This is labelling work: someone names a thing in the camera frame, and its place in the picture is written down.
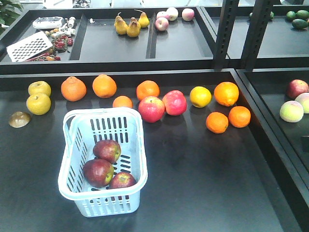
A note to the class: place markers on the yellow pear upper left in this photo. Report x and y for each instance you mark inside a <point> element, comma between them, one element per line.
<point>39,87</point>

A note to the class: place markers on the orange fruit middle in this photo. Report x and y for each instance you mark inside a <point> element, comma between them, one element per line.
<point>239,116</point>

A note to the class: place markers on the black wooden produce display stand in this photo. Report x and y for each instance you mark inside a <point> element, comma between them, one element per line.
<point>244,180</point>

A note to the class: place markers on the dark red apple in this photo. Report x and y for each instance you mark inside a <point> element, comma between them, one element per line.
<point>108,150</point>
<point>98,172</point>

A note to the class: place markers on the yellow orange citrus fruit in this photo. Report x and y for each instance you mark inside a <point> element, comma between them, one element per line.
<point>200,97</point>

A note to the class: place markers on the red yellow apple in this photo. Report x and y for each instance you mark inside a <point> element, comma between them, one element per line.
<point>151,109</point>

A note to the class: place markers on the light blue plastic basket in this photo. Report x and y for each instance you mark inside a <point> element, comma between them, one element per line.
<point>82,130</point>

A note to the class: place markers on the brown half shell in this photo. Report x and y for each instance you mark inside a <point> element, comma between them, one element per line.
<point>19,119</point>

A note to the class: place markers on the pale peach left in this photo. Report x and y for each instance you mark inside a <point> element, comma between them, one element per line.
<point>291,111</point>

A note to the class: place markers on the red apple beside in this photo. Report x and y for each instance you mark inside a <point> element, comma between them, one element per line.
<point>175,103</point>

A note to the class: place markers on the small orange fruit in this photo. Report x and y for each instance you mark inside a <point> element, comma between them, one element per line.
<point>217,122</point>

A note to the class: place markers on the orange fruit large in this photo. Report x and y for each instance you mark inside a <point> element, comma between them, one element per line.
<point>226,93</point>

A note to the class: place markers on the bumpy orange far left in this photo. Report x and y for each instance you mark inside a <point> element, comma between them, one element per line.
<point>73,89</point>

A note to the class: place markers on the white perforated tray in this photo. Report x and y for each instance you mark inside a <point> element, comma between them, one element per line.
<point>28,47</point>

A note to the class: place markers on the yellow pear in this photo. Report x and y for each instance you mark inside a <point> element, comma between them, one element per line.
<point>38,104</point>
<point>39,87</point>

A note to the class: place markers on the yellow pear lower left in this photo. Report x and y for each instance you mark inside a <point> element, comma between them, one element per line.
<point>38,104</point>

